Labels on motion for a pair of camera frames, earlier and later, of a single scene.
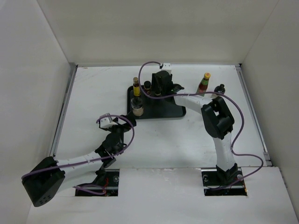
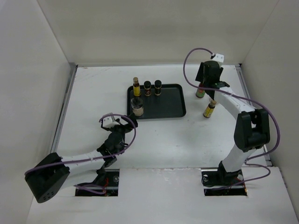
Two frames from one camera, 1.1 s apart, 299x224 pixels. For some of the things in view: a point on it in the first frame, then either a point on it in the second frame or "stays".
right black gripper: x=154 y=85 -> x=200 y=75
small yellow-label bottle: x=136 y=87 stays
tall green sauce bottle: x=203 y=85 stays
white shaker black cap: x=137 y=104 stays
